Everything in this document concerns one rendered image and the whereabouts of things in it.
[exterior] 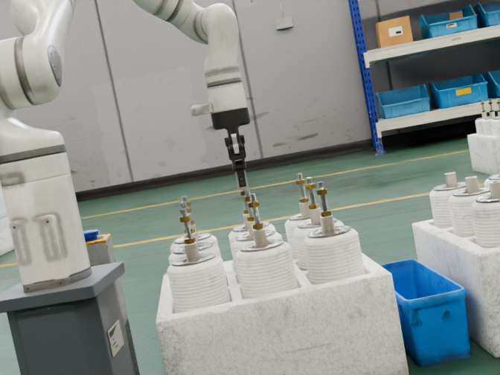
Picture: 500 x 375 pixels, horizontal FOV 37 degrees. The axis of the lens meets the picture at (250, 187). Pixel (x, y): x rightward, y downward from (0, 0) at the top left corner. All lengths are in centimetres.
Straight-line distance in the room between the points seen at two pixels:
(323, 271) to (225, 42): 49
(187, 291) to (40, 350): 31
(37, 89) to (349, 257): 57
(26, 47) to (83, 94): 584
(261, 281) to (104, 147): 563
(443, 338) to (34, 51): 80
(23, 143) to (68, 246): 15
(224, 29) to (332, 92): 504
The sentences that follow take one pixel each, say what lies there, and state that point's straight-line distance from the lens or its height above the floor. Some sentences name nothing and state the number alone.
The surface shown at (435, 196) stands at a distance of 155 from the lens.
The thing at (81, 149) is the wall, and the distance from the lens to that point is 686.
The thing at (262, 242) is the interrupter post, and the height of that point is 26.
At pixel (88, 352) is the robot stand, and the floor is 21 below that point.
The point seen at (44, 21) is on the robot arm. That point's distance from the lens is 107.
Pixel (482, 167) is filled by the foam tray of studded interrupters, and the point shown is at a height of 3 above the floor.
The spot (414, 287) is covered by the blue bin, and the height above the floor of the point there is 6.
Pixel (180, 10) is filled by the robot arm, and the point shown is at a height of 69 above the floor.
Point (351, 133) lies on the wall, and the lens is 646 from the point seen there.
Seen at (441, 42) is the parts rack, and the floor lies 74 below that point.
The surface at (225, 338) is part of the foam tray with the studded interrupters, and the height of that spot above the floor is 13.
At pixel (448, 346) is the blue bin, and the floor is 3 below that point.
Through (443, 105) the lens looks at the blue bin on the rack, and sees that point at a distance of 577.
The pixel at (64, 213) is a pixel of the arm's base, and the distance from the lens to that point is 100.
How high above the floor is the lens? 47
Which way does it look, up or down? 5 degrees down
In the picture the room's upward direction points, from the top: 11 degrees counter-clockwise
